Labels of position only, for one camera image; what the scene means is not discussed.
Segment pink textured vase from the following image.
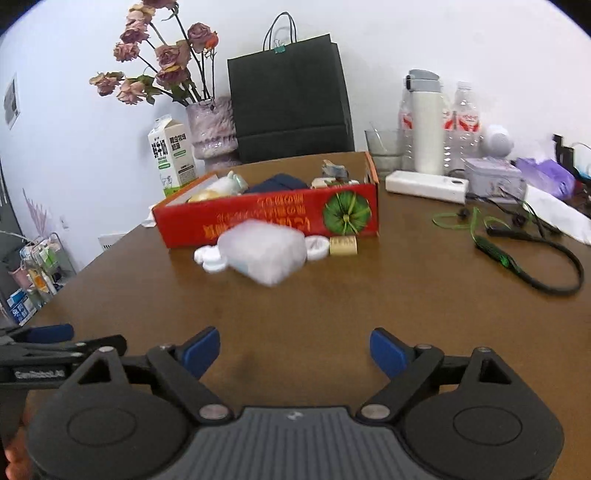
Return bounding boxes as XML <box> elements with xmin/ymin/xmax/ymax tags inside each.
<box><xmin>185</xmin><ymin>96</ymin><xmax>242</xmax><ymax>171</ymax></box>

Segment clear plastic water bottle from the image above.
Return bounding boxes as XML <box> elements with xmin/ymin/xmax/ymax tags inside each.
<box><xmin>442</xmin><ymin>81</ymin><xmax>482</xmax><ymax>177</ymax></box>

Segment red cardboard box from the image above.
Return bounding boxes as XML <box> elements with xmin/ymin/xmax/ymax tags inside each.
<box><xmin>151</xmin><ymin>151</ymin><xmax>382</xmax><ymax>250</ymax></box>

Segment dried pink roses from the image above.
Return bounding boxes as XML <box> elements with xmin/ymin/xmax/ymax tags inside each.
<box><xmin>89</xmin><ymin>0</ymin><xmax>219</xmax><ymax>107</ymax></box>

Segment black stand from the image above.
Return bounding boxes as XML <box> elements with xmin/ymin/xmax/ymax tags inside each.
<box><xmin>551</xmin><ymin>134</ymin><xmax>591</xmax><ymax>182</ymax></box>

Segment metal storage rack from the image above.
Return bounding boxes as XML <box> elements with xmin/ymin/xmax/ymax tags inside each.
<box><xmin>0</xmin><ymin>230</ymin><xmax>77</xmax><ymax>324</ymax></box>

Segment translucent plastic bag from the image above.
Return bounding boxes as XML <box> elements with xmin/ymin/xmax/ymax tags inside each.
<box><xmin>216</xmin><ymin>219</ymin><xmax>308</xmax><ymax>288</ymax></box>

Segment clear glass cup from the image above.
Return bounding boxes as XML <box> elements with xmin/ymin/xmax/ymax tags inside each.
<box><xmin>364</xmin><ymin>122</ymin><xmax>406</xmax><ymax>172</ymax></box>

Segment small beige block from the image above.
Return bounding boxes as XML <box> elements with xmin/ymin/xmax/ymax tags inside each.
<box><xmin>329</xmin><ymin>235</ymin><xmax>359</xmax><ymax>256</ymax></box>

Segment black and green neckband earphones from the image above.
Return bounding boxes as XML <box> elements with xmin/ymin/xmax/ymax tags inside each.
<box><xmin>432</xmin><ymin>207</ymin><xmax>585</xmax><ymax>295</ymax></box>

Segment white thermos flask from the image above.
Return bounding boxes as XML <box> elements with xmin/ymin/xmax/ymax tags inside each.
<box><xmin>405</xmin><ymin>69</ymin><xmax>446</xmax><ymax>176</ymax></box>

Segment blue and white boxes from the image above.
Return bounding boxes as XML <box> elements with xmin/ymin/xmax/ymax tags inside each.
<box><xmin>6</xmin><ymin>290</ymin><xmax>38</xmax><ymax>324</ymax></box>

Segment iridescent sheer bag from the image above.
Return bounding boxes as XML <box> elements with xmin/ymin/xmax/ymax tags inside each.
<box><xmin>211</xmin><ymin>170</ymin><xmax>250</xmax><ymax>199</ymax></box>

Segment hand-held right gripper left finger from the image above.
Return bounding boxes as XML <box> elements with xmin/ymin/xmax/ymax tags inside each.
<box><xmin>69</xmin><ymin>326</ymin><xmax>232</xmax><ymax>426</ymax></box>

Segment white power bank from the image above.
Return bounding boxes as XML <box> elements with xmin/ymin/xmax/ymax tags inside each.
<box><xmin>385</xmin><ymin>170</ymin><xmax>470</xmax><ymax>205</ymax></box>

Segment grey tissue box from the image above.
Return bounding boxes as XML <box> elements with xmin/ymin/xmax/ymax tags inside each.
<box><xmin>464</xmin><ymin>157</ymin><xmax>528</xmax><ymax>200</ymax></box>

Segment white round speaker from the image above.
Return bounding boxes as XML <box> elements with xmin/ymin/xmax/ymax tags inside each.
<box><xmin>479</xmin><ymin>124</ymin><xmax>516</xmax><ymax>160</ymax></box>

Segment green and white milk carton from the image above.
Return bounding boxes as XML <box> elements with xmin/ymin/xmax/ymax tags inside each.
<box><xmin>147</xmin><ymin>115</ymin><xmax>199</xmax><ymax>199</ymax></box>

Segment purple plastic bag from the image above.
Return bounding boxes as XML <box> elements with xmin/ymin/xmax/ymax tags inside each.
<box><xmin>516</xmin><ymin>157</ymin><xmax>576</xmax><ymax>200</ymax></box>

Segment brown wooden desk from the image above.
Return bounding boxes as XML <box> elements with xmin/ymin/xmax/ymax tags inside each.
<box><xmin>0</xmin><ymin>150</ymin><xmax>591</xmax><ymax>480</ymax></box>

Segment dark blue zip pouch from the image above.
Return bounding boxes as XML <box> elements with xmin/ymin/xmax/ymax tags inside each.
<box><xmin>244</xmin><ymin>172</ymin><xmax>311</xmax><ymax>195</ymax></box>

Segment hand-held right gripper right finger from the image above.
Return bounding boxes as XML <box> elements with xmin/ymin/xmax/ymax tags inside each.
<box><xmin>358</xmin><ymin>328</ymin><xmax>520</xmax><ymax>424</ymax></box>

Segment black paper bag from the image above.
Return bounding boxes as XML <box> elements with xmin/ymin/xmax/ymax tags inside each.
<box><xmin>226</xmin><ymin>12</ymin><xmax>356</xmax><ymax>165</ymax></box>

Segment person's left hand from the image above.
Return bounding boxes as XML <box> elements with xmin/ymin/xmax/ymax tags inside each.
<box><xmin>4</xmin><ymin>427</ymin><xmax>31</xmax><ymax>480</ymax></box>

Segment wall notice paper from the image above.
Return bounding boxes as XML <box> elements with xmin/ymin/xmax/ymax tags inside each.
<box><xmin>3</xmin><ymin>73</ymin><xmax>22</xmax><ymax>129</ymax></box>

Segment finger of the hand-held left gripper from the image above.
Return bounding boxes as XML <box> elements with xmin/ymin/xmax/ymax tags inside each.
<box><xmin>0</xmin><ymin>334</ymin><xmax>128</xmax><ymax>368</ymax></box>
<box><xmin>0</xmin><ymin>323</ymin><xmax>75</xmax><ymax>345</ymax></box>

